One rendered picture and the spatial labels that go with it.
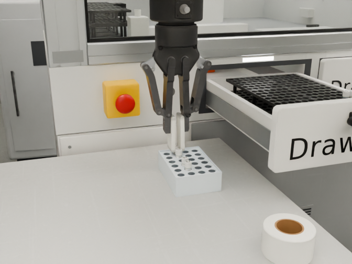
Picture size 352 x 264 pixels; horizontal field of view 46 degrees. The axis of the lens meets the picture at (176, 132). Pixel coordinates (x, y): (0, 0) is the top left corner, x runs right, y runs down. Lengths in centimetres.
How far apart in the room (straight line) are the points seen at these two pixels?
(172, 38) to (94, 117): 29
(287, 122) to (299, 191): 56
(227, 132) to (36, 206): 50
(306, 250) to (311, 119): 22
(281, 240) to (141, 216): 23
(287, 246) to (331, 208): 74
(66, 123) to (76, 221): 30
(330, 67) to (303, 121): 43
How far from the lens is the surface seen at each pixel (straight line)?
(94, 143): 94
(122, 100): 84
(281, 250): 58
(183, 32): 72
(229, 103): 86
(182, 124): 78
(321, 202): 127
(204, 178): 73
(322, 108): 70
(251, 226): 66
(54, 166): 87
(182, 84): 76
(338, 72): 112
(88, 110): 91
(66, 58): 88
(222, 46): 96
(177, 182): 71
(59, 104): 90
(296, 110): 67
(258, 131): 75
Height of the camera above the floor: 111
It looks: 20 degrees down
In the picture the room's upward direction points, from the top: straight up
